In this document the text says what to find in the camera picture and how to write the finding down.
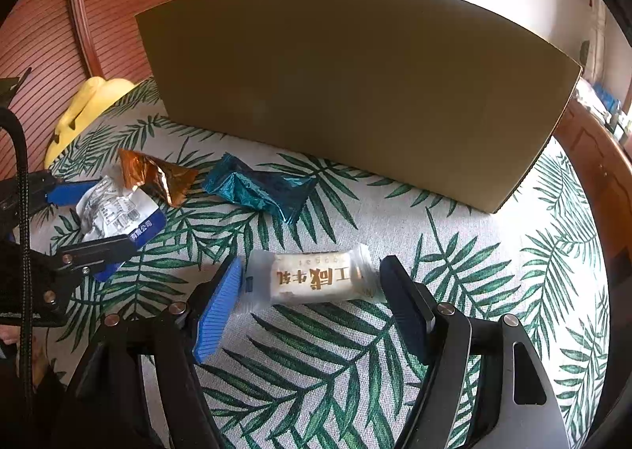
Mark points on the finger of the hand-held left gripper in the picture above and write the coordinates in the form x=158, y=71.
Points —
x=98, y=251
x=69, y=193

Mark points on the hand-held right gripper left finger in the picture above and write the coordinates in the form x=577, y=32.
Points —
x=219, y=311

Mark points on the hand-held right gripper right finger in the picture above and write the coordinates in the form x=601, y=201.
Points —
x=407, y=311

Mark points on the white blue snack packet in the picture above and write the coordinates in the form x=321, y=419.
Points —
x=113, y=207

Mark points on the white nougat candy packet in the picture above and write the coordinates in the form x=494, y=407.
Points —
x=316, y=278

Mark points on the brown cardboard box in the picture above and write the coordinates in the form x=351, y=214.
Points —
x=345, y=83

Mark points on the yellow plush toy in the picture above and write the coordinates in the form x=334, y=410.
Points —
x=84, y=108

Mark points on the orange foil wrapper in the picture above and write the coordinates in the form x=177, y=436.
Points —
x=168, y=180

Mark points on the leaf print cloth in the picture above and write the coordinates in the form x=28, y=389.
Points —
x=321, y=370

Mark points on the blue foil wrapper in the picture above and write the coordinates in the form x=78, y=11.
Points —
x=256, y=192

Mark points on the wooden louvered wardrobe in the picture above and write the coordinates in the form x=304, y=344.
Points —
x=123, y=9

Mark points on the wooden cabinet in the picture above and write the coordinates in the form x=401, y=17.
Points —
x=597, y=162

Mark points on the blue boxes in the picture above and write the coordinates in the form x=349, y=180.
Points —
x=608, y=101

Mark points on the patterned curtain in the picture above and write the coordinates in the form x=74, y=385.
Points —
x=600, y=29

